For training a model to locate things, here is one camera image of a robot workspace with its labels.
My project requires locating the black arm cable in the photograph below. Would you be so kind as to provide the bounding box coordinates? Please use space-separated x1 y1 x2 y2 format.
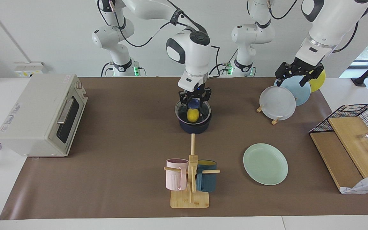
333 22 360 53
97 0 220 77

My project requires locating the brown table mat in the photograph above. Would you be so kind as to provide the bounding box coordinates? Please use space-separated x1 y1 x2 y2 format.
0 77 368 220

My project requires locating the glass pot lid blue knob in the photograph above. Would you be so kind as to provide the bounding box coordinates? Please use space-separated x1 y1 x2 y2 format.
175 99 212 124

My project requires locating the pink ribbed mug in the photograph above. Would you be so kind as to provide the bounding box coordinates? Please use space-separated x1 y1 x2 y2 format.
166 158 189 191

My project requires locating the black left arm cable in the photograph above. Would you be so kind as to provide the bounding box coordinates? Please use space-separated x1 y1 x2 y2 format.
333 22 360 53

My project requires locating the white toaster oven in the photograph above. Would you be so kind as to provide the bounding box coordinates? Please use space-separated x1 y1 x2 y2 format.
0 74 88 157

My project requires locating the dark blue saucepan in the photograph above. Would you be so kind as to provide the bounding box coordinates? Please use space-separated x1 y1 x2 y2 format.
179 104 212 134

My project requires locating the light blue plate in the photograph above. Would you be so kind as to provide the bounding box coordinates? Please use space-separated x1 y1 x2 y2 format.
274 77 311 106

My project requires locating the wooden plate rack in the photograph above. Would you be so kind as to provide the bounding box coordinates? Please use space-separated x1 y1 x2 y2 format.
256 105 282 125

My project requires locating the wooden mug tree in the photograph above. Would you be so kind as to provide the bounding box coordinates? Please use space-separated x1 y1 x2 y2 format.
164 134 220 209

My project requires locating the brown wooden cutting board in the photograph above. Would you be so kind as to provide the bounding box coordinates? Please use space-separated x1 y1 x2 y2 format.
310 132 364 192

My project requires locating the light wooden cutting board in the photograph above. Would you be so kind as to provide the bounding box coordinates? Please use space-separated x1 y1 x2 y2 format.
327 117 368 179

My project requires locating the pale grey plate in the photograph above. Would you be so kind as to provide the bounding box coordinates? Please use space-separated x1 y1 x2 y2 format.
259 86 296 121

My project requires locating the dark teal mug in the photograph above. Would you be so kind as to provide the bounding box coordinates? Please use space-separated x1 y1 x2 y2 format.
196 160 217 192

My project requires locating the mint green plate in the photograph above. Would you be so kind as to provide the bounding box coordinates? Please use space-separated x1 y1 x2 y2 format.
243 143 289 186

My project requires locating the yellow lemon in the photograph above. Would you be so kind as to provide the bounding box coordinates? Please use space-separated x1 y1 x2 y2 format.
187 109 200 124

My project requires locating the white power strip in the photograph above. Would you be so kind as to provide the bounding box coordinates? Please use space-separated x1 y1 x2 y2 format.
14 62 49 77

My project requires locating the yellow plate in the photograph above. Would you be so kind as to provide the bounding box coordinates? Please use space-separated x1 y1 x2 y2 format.
308 70 326 93

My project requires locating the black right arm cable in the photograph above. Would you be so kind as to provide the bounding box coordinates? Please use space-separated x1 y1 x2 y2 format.
97 0 220 77

